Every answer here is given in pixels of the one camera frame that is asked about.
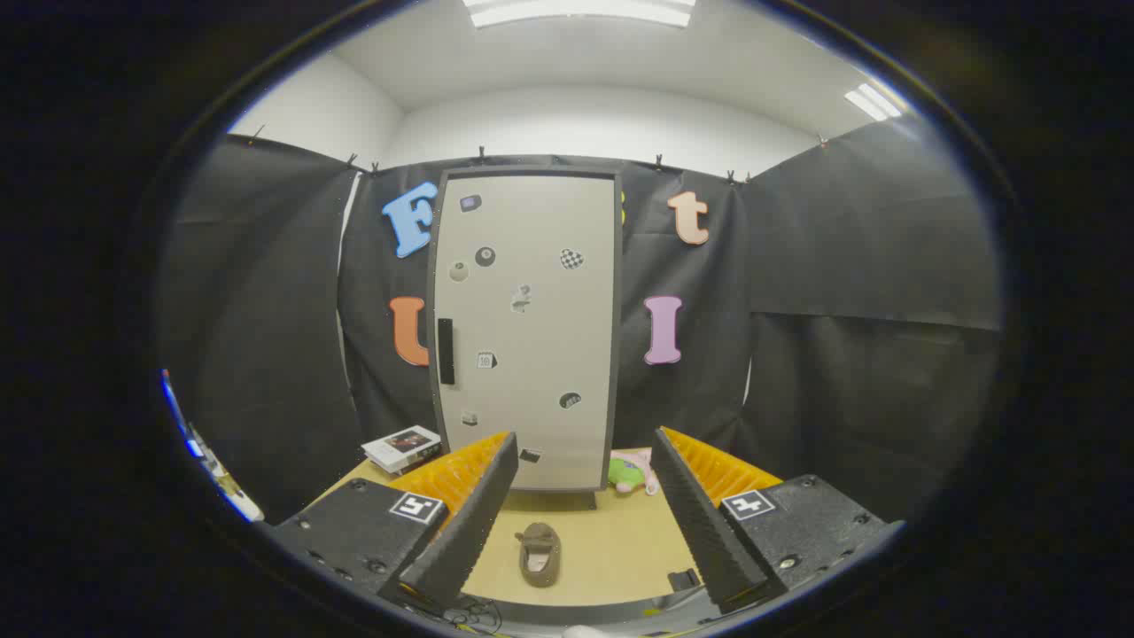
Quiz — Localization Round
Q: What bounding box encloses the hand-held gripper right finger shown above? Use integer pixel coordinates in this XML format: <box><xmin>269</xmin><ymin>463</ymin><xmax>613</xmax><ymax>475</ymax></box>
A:
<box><xmin>649</xmin><ymin>426</ymin><xmax>906</xmax><ymax>614</ymax></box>

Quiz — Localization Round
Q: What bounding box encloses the black backdrop cloth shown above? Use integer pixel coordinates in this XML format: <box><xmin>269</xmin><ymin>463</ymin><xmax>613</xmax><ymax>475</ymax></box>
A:
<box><xmin>158</xmin><ymin>115</ymin><xmax>1004</xmax><ymax>524</ymax></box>

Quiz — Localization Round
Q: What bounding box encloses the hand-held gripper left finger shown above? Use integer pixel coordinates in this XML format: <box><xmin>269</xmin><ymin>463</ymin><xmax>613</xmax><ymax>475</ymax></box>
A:
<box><xmin>266</xmin><ymin>432</ymin><xmax>520</xmax><ymax>612</ymax></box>

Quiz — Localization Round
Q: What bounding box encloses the blurred colourful clutter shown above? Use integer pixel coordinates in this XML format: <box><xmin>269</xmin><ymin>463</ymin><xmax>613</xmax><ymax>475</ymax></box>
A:
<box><xmin>159</xmin><ymin>368</ymin><xmax>265</xmax><ymax>524</ymax></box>

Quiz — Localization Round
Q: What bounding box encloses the grey shoe cabinet door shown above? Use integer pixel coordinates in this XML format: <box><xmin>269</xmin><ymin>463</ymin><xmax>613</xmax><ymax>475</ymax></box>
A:
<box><xmin>430</xmin><ymin>170</ymin><xmax>621</xmax><ymax>492</ymax></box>

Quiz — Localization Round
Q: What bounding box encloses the white book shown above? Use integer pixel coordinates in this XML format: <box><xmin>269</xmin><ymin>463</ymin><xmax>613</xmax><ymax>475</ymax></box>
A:
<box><xmin>361</xmin><ymin>425</ymin><xmax>442</xmax><ymax>472</ymax></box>

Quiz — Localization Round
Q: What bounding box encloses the small ceiling light panel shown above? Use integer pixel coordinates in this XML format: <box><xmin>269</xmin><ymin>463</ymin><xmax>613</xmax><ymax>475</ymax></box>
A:
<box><xmin>843</xmin><ymin>82</ymin><xmax>903</xmax><ymax>122</ymax></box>

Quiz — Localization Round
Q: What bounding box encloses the pink and green plush toy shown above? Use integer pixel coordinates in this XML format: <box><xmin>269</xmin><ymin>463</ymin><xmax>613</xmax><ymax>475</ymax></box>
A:
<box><xmin>608</xmin><ymin>447</ymin><xmax>660</xmax><ymax>495</ymax></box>

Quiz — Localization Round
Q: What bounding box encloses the grey shoe cabinet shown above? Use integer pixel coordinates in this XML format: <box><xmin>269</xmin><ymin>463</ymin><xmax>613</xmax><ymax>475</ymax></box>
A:
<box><xmin>425</xmin><ymin>162</ymin><xmax>626</xmax><ymax>511</ymax></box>

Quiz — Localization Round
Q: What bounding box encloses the brown fuzzy shoe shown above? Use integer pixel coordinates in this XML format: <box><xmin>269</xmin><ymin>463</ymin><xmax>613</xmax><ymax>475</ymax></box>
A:
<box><xmin>516</xmin><ymin>522</ymin><xmax>563</xmax><ymax>588</ymax></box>

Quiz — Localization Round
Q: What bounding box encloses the long ceiling light panel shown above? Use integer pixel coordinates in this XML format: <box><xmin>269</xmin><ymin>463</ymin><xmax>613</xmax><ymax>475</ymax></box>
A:
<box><xmin>462</xmin><ymin>0</ymin><xmax>697</xmax><ymax>29</ymax></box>

